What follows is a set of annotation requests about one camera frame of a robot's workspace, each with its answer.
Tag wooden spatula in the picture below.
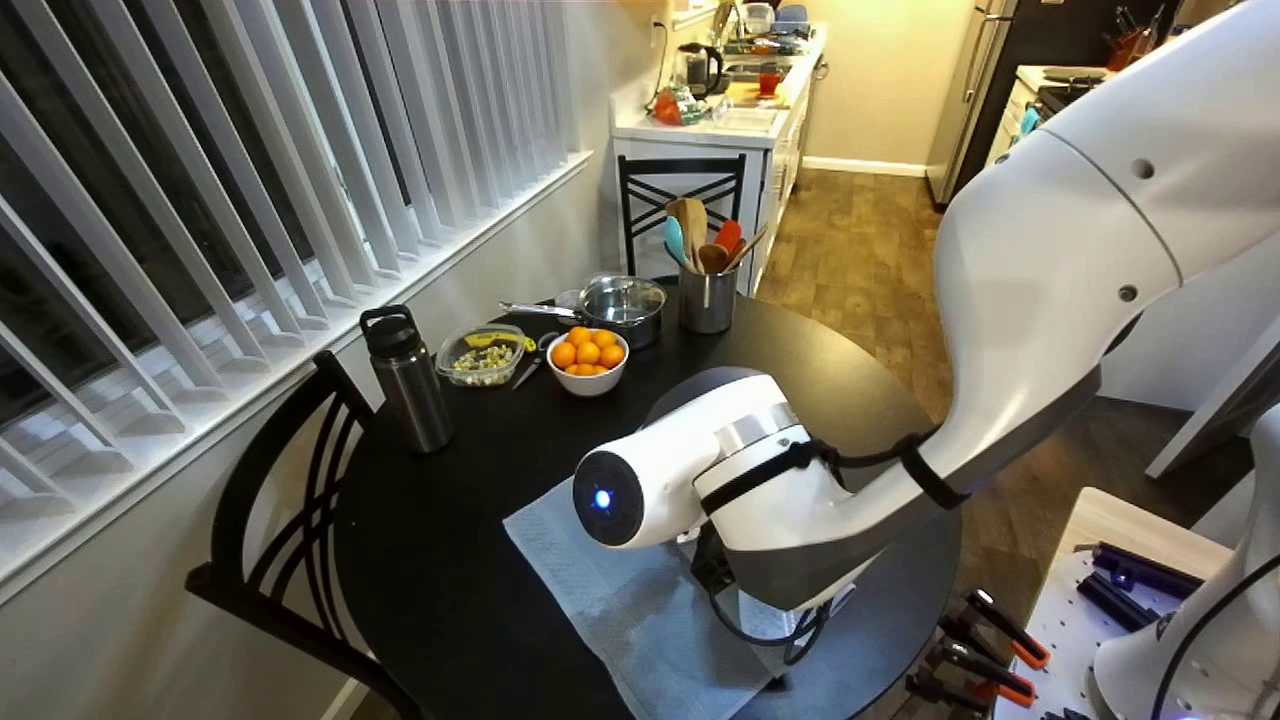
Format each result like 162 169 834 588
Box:
666 197 710 274

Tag thin wooden utensil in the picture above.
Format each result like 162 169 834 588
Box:
724 224 770 272

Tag dish rack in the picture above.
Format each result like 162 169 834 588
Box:
712 0 812 57

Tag black and orange clamp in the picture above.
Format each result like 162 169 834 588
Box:
933 638 1039 708
962 587 1053 671
904 670 1003 717

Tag black metal bars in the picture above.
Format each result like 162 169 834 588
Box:
1074 540 1207 633

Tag refrigerator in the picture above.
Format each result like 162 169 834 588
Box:
924 0 1183 208

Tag glass pot lid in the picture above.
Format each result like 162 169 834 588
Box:
578 275 668 327

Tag white kitchen counter cabinet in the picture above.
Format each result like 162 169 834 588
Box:
611 20 831 298

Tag black chair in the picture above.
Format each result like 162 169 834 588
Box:
184 349 423 720
616 152 749 293

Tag knife block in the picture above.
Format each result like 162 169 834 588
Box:
1104 4 1168 72

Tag steel pot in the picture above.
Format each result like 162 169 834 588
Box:
499 275 669 352

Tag white bowl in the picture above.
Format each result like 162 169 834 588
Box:
545 328 631 398

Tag black electric kettle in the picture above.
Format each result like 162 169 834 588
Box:
677 41 726 100

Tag red and green packet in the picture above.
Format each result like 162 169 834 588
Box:
646 84 707 128

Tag clear plastic food container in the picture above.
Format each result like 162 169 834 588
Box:
435 323 529 389

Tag black-handled peeler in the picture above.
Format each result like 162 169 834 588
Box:
511 332 560 392

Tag stove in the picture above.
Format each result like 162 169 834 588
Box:
1033 65 1113 128

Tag steel utensil holder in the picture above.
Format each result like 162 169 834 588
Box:
678 266 740 335

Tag steel bottle with black lid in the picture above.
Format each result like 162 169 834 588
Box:
359 304 455 455

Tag grey-blue cloth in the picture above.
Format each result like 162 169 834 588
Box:
502 477 863 720

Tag heap of oranges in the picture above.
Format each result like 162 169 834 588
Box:
550 326 627 378

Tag white vertical blinds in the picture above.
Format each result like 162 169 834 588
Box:
0 0 583 521

